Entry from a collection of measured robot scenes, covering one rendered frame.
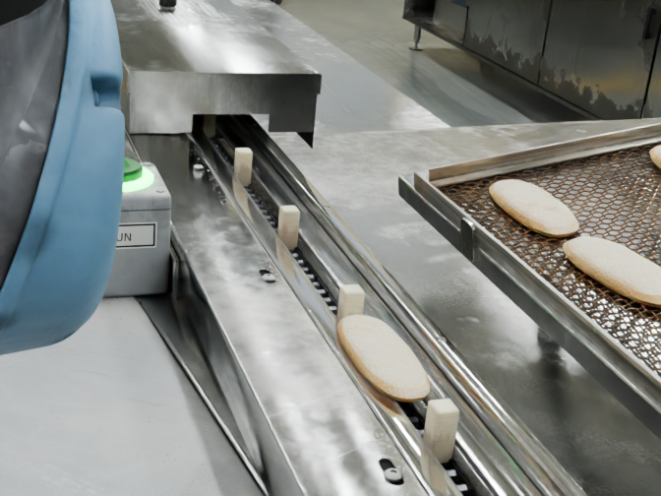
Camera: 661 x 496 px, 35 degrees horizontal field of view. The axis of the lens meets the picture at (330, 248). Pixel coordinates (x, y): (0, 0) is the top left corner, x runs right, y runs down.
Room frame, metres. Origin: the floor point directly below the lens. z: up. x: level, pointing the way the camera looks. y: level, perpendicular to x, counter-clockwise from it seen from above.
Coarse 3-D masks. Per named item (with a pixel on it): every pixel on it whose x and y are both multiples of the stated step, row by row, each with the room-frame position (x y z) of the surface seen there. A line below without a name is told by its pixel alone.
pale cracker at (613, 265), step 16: (576, 240) 0.63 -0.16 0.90; (592, 240) 0.62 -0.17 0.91; (608, 240) 0.62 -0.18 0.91; (576, 256) 0.61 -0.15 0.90; (592, 256) 0.60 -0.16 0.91; (608, 256) 0.60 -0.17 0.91; (624, 256) 0.60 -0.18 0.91; (640, 256) 0.60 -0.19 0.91; (592, 272) 0.59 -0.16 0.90; (608, 272) 0.58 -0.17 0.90; (624, 272) 0.58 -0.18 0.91; (640, 272) 0.57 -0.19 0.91; (656, 272) 0.58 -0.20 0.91; (624, 288) 0.56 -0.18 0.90; (640, 288) 0.56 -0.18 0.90; (656, 288) 0.56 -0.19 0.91; (656, 304) 0.55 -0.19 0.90
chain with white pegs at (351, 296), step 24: (216, 144) 0.96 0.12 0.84; (240, 168) 0.85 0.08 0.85; (288, 216) 0.72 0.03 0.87; (288, 240) 0.72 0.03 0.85; (360, 288) 0.59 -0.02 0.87; (336, 312) 0.63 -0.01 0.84; (360, 312) 0.59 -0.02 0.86; (408, 408) 0.51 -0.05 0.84; (432, 408) 0.46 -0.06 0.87; (456, 408) 0.46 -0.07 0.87; (432, 432) 0.46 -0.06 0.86; (456, 480) 0.45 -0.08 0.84
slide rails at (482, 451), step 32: (192, 128) 0.97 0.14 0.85; (224, 128) 0.98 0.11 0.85; (224, 160) 0.88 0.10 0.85; (256, 160) 0.89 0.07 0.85; (288, 192) 0.81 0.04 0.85; (256, 224) 0.74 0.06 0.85; (288, 256) 0.68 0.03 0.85; (320, 256) 0.69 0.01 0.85; (320, 320) 0.58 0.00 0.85; (384, 320) 0.59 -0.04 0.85; (416, 352) 0.55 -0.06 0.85; (448, 384) 0.52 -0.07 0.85; (384, 416) 0.48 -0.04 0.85; (416, 448) 0.45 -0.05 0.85; (480, 448) 0.46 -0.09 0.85; (448, 480) 0.43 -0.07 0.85; (512, 480) 0.43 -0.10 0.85
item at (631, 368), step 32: (640, 128) 0.82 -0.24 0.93; (480, 160) 0.77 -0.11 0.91; (512, 160) 0.78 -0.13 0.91; (544, 160) 0.78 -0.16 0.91; (576, 160) 0.79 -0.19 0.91; (448, 192) 0.74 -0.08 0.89; (480, 192) 0.74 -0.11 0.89; (640, 192) 0.72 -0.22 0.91; (480, 224) 0.68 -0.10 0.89; (608, 224) 0.67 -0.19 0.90; (512, 256) 0.60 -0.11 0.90; (544, 256) 0.63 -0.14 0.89; (544, 288) 0.56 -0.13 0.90; (576, 288) 0.58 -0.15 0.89; (608, 288) 0.58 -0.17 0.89; (576, 320) 0.53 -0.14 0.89; (608, 320) 0.54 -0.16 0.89; (608, 352) 0.50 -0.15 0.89; (640, 352) 0.50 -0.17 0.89; (640, 384) 0.47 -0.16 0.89
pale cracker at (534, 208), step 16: (496, 192) 0.71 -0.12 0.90; (512, 192) 0.71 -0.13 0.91; (528, 192) 0.70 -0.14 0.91; (544, 192) 0.70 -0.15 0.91; (512, 208) 0.69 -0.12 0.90; (528, 208) 0.68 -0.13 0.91; (544, 208) 0.67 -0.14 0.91; (560, 208) 0.67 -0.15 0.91; (528, 224) 0.66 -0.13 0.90; (544, 224) 0.66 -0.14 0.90; (560, 224) 0.65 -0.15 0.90; (576, 224) 0.66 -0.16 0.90
